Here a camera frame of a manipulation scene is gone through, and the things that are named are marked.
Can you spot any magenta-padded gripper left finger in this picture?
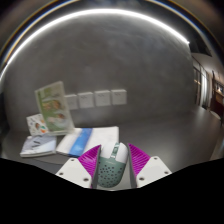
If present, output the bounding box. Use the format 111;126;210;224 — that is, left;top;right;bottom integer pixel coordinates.
54;143;102;189

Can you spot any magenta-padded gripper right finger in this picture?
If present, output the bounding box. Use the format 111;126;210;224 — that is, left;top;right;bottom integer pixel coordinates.
127;142;173;189

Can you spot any green and white computer mouse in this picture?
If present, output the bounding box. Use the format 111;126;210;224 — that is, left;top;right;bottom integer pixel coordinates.
96;141;129;188

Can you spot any white book with blue band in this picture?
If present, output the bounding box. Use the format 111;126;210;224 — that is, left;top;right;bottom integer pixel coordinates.
55;125;120;158

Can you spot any grey striped book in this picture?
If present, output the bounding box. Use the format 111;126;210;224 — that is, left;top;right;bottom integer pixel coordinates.
19;134;58;158

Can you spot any white card with colourful stickers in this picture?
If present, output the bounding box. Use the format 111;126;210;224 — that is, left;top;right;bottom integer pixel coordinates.
26;113;48;137

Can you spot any green menu sign stand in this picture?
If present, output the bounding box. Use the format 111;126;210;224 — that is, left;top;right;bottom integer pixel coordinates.
34;80;76;136

